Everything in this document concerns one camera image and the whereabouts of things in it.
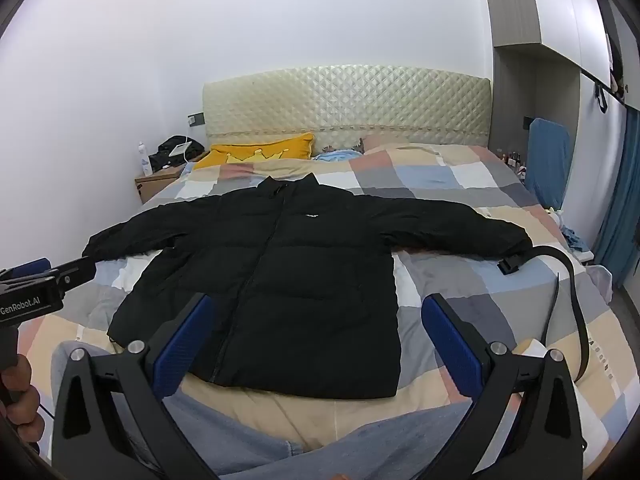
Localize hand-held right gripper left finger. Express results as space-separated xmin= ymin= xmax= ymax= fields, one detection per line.
xmin=51 ymin=291 xmax=221 ymax=480

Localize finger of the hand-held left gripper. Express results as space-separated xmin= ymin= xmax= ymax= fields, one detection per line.
xmin=49 ymin=256 xmax=97 ymax=292
xmin=7 ymin=257 xmax=52 ymax=281

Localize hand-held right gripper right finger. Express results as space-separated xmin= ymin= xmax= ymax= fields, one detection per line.
xmin=421 ymin=292 xmax=586 ymax=480

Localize black puffer jacket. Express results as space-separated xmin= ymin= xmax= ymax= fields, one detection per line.
xmin=81 ymin=172 xmax=534 ymax=401

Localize person's left hand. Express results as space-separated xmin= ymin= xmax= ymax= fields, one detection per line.
xmin=0 ymin=354 xmax=42 ymax=444

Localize person's legs in jeans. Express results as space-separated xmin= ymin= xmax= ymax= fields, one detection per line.
xmin=50 ymin=340 xmax=482 ymax=480

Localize wooden nightstand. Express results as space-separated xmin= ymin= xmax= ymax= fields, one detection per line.
xmin=134 ymin=161 xmax=187 ymax=206

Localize black belt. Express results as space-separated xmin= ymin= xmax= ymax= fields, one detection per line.
xmin=499 ymin=245 xmax=594 ymax=384

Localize black bag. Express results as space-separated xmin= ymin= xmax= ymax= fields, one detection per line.
xmin=148 ymin=135 xmax=206 ymax=172

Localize crumpled blue garment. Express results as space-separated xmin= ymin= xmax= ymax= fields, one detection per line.
xmin=559 ymin=224 xmax=594 ymax=254

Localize checkered pastel blanket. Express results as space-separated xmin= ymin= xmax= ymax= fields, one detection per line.
xmin=10 ymin=142 xmax=636 ymax=467

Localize row of small bottles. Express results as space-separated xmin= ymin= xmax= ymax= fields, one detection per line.
xmin=497 ymin=147 xmax=529 ymax=177

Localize blue chair cover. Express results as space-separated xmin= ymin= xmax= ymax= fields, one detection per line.
xmin=525 ymin=117 xmax=574 ymax=212

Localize yellow pillow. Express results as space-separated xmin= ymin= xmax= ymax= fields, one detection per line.
xmin=192 ymin=132 xmax=316 ymax=171

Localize pink pillow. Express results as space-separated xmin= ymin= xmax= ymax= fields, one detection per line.
xmin=360 ymin=134 xmax=403 ymax=155

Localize light blue cloth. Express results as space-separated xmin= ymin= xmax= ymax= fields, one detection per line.
xmin=315 ymin=149 xmax=364 ymax=164

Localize teal curtain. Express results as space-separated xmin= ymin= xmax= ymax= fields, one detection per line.
xmin=592 ymin=106 xmax=640 ymax=292

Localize cream quilted headboard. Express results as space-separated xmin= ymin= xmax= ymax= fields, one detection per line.
xmin=202 ymin=63 xmax=492 ymax=147

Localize grey white wardrobe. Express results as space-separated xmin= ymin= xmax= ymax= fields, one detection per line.
xmin=477 ymin=0 xmax=640 ymax=111

